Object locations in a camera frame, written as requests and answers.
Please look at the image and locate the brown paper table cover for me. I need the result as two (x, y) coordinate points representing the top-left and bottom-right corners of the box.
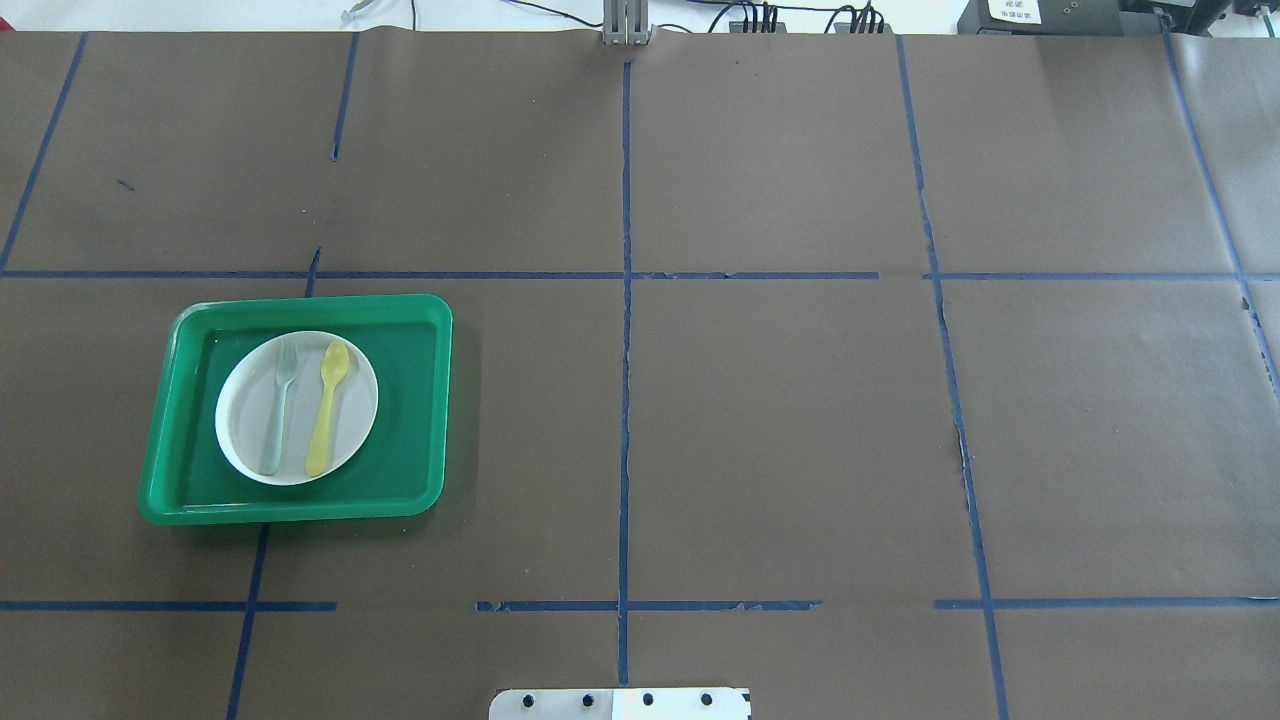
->
(3, 28), (1277, 719)

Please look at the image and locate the aluminium frame post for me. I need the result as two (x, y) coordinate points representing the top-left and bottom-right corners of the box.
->
(602, 0), (653, 46)

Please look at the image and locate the green plastic tray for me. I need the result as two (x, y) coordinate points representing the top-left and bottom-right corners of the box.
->
(138, 293), (453, 527)

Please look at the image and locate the black computer box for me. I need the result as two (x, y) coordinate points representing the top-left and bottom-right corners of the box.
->
(956, 1), (1123, 37)

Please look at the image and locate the white round plate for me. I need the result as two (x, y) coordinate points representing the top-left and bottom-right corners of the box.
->
(215, 331), (381, 487)

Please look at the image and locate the yellow plastic spoon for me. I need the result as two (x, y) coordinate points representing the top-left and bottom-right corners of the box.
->
(303, 340), (352, 478)

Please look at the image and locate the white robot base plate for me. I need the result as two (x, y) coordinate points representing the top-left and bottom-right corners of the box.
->
(488, 687), (753, 719)

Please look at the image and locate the translucent grey plastic fork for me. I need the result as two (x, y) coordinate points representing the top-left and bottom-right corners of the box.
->
(260, 334), (300, 477)

